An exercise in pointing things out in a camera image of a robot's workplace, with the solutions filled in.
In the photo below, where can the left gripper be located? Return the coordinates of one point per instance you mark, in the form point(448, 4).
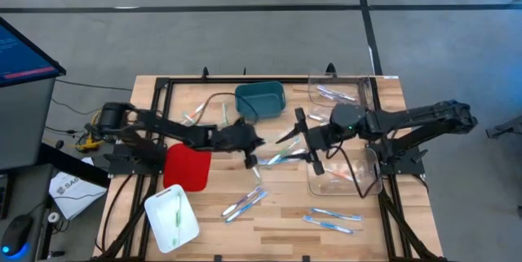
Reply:
point(240, 137)

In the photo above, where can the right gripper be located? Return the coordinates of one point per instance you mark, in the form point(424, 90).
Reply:
point(322, 137)

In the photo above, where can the green toothbrush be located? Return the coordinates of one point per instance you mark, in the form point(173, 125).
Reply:
point(224, 113)
point(256, 173)
point(187, 116)
point(275, 159)
point(287, 146)
point(178, 217)

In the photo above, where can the blue toothbrush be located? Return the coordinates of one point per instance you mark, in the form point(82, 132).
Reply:
point(246, 207)
point(336, 214)
point(269, 162)
point(327, 225)

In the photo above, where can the clear plastic bin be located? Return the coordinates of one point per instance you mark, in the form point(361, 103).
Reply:
point(334, 188)
point(359, 90)

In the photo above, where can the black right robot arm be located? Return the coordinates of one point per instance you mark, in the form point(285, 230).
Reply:
point(408, 117)

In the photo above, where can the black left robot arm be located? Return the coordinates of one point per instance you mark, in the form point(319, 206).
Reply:
point(171, 129)

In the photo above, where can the teal plastic bin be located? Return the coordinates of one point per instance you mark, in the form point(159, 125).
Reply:
point(265, 103)

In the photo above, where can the red plastic bin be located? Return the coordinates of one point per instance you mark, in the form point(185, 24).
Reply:
point(187, 168)

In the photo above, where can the white plastic bin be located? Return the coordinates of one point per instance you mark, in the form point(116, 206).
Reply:
point(163, 221)

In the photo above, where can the white printed paper sheet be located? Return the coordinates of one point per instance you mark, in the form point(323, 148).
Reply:
point(77, 194)

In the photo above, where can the white tape roll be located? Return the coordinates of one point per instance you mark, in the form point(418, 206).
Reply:
point(54, 217)

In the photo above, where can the black stand leg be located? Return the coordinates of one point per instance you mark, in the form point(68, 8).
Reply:
point(505, 128)

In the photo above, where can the blue screen monitor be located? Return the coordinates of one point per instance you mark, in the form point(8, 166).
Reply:
point(20, 58)

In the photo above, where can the black computer mouse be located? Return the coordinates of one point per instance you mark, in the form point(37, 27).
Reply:
point(16, 233)

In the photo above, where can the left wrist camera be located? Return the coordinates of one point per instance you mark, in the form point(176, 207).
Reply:
point(250, 161)

